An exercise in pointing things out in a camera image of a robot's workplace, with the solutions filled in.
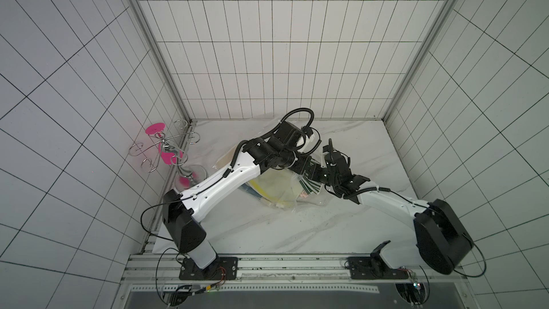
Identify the green white striped towel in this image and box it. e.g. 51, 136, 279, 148
298, 175, 323, 196

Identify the pale yellow towel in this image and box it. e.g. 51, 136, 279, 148
246, 170, 303, 209

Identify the clear plastic vacuum bag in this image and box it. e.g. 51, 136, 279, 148
209, 113, 340, 215

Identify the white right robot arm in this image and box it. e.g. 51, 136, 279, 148
303, 145, 474, 275

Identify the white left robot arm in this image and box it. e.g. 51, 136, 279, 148
162, 121, 321, 272

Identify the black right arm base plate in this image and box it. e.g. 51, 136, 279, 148
344, 240, 409, 280

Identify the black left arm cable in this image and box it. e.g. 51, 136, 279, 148
140, 200, 181, 241

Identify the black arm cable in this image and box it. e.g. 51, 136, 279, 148
140, 200, 181, 241
454, 242, 488, 278

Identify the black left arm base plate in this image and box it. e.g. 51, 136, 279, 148
179, 257, 239, 281

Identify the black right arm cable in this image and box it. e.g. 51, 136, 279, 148
454, 242, 488, 278

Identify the aluminium mounting rail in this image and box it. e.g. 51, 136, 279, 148
113, 253, 479, 308

